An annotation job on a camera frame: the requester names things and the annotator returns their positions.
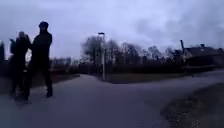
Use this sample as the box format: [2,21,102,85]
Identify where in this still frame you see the row of bare trees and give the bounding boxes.
[49,35,183,75]

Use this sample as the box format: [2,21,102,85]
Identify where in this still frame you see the grass strip behind junction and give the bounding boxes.
[104,71,201,85]

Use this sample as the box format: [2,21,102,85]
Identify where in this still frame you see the grey asphalt path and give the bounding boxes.
[0,69,224,128]

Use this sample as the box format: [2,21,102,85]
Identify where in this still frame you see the person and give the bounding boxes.
[22,20,54,102]
[8,30,32,96]

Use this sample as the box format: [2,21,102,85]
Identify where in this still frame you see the dark house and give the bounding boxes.
[179,39,224,70]

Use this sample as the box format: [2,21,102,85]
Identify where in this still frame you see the dark grass verge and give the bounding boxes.
[160,82,224,128]

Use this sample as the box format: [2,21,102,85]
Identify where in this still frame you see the pale lamp post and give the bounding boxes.
[97,31,107,82]

